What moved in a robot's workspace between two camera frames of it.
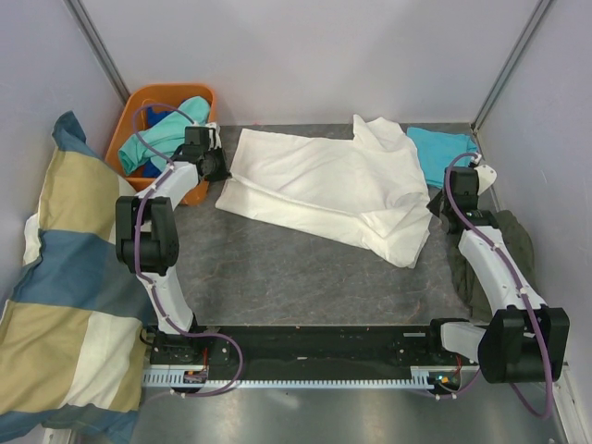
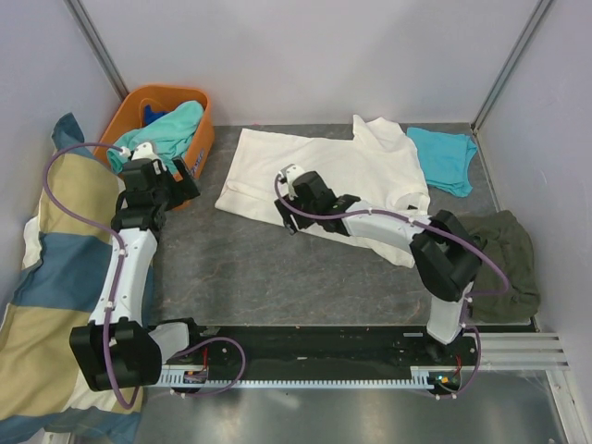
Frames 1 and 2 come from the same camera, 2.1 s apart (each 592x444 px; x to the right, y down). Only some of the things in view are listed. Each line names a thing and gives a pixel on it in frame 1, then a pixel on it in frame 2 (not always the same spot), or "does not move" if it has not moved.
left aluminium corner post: [98, 47] does not move
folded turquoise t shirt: [437, 150] does not move
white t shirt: [370, 189] does not move
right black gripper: [434, 204] → [287, 220]
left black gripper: [223, 173] → [184, 190]
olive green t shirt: [473, 282] does not move
